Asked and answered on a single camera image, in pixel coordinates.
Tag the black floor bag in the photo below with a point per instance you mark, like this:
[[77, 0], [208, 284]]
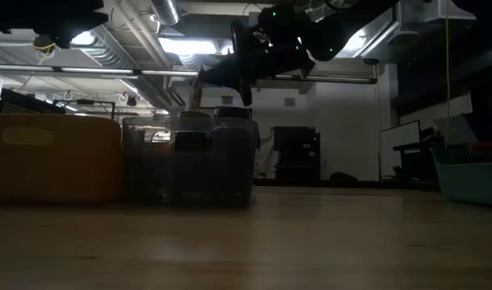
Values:
[[343, 177]]

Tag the green lid spice jar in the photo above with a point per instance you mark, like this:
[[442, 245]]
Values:
[[192, 161], [233, 161]]

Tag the long ceiling light bar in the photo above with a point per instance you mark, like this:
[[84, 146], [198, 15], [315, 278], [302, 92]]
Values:
[[334, 78], [88, 71]]

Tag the black cabinet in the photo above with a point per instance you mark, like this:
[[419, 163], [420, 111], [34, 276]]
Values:
[[296, 157]]

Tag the translucent grey plastic tray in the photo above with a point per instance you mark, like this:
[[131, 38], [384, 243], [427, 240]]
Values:
[[149, 173]]

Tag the white board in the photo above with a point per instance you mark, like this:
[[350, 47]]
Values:
[[398, 149]]

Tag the silver spiral duct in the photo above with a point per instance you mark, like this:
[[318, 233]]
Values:
[[167, 10]]

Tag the silver ceiling duct panel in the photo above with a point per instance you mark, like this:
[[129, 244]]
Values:
[[362, 38]]

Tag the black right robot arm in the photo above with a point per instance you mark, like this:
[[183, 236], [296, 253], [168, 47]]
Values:
[[350, 24]]

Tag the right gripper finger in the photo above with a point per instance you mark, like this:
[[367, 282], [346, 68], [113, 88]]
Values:
[[217, 77]]

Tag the black monitor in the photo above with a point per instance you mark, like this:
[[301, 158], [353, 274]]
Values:
[[28, 105]]

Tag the dark desk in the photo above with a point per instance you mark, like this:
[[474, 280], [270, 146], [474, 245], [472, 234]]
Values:
[[418, 161]]

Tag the small wall vent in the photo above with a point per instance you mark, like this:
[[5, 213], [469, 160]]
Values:
[[226, 100], [289, 101]]

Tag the yellow plastic tray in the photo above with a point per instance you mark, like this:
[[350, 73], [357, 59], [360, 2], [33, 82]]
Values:
[[56, 161]]

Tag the teal plastic tray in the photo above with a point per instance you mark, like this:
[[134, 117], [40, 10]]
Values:
[[471, 181]]

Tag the white cloth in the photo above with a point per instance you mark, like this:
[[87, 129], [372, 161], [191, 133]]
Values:
[[267, 161]]

